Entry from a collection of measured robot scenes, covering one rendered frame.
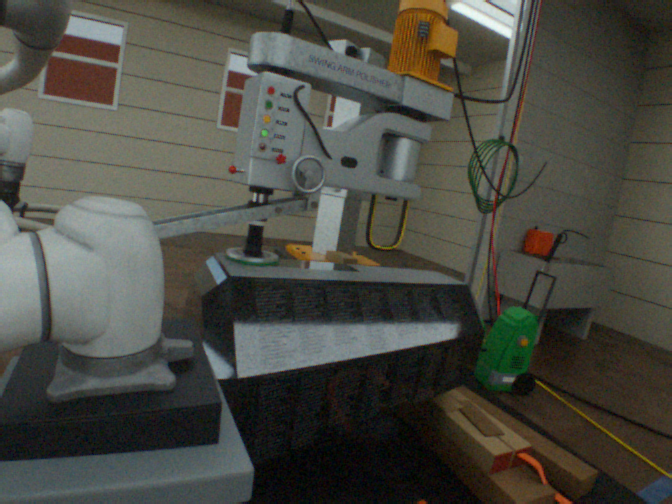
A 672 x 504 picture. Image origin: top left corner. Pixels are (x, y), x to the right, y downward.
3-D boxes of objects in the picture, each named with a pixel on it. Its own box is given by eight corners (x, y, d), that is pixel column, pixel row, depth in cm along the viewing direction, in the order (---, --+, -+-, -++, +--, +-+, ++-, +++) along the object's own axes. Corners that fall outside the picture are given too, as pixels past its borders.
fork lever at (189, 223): (302, 204, 184) (301, 193, 183) (323, 209, 168) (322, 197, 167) (142, 233, 152) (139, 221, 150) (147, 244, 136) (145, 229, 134)
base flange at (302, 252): (284, 249, 276) (285, 242, 275) (349, 255, 296) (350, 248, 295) (307, 266, 232) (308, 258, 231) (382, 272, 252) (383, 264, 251)
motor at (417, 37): (412, 96, 207) (425, 21, 201) (457, 91, 182) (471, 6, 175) (370, 81, 193) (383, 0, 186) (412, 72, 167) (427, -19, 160)
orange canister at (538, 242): (516, 253, 437) (522, 223, 431) (543, 256, 460) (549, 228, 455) (532, 257, 418) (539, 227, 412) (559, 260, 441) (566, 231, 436)
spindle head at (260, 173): (305, 198, 186) (321, 99, 179) (329, 204, 168) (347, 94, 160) (229, 188, 167) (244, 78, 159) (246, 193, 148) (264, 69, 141)
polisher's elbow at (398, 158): (368, 176, 201) (374, 136, 198) (401, 182, 208) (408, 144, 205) (385, 177, 183) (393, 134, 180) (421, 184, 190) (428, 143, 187)
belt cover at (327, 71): (413, 129, 211) (419, 97, 208) (448, 128, 190) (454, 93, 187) (236, 80, 159) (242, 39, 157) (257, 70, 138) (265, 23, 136)
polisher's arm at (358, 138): (390, 217, 212) (407, 123, 205) (420, 224, 193) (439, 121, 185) (256, 200, 173) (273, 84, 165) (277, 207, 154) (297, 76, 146)
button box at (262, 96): (268, 159, 151) (279, 83, 146) (270, 160, 149) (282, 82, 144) (247, 156, 146) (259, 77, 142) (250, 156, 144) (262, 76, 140)
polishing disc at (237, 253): (284, 257, 176) (284, 254, 176) (268, 265, 155) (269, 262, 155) (238, 248, 179) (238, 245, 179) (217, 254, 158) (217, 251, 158)
